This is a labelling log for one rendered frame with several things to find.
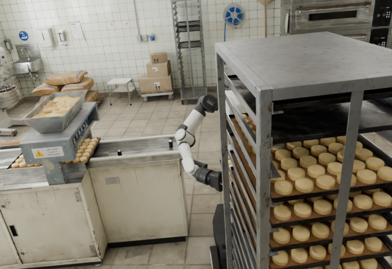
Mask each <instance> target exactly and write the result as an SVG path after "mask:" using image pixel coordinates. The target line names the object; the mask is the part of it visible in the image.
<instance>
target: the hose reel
mask: <svg viewBox="0 0 392 269"><path fill-rule="evenodd" d="M244 18H245V11H244V9H243V7H242V6H241V5H239V4H236V3H233V4H229V5H228V6H227V7H226V8H225V9H224V11H223V19H224V22H225V30H226V24H227V25H228V26H231V27H234V28H235V29H237V26H239V25H241V24H242V23H243V21H244ZM224 42H225V33H224Z"/></svg>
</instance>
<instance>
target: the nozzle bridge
mask: <svg viewBox="0 0 392 269"><path fill-rule="evenodd" d="M89 116H90V119H89ZM87 119H88V121H89V120H90V122H88V125H87V126H86V128H85V130H84V131H83V133H82V134H81V136H80V137H79V138H78V140H75V142H76V144H73V141H72V138H73V137H75V134H76V133H77V132H78V130H80V127H82V124H83V123H84V122H85V120H86V121H87ZM99 120H100V116H99V111H98V108H97V103H96V102H90V103H83V106H82V108H81V110H80V111H79V113H78V114H77V115H76V116H75V117H74V119H73V120H72V121H71V122H70V123H69V125H68V126H67V127H66V129H65V130H64V131H63V132H55V133H48V134H40V133H38V132H37V131H36V130H33V131H32V132H31V133H30V134H29V135H28V136H27V137H26V138H25V139H24V140H23V141H22V142H21V143H20V144H19V145H20V148H21V151H22V154H23V157H24V160H25V162H26V164H27V165H32V164H39V163H42V165H43V169H44V172H45V175H46V178H47V181H48V185H49V186H51V185H58V184H66V183H67V181H68V180H67V176H66V174H65V170H64V167H63V164H62V162H64V161H71V160H75V159H76V157H77V156H76V150H77V148H78V147H79V145H80V144H81V142H82V141H83V139H84V137H85V136H86V134H87V133H88V131H89V133H88V134H87V137H85V138H92V132H91V129H90V128H91V126H92V125H93V123H94V121H99Z"/></svg>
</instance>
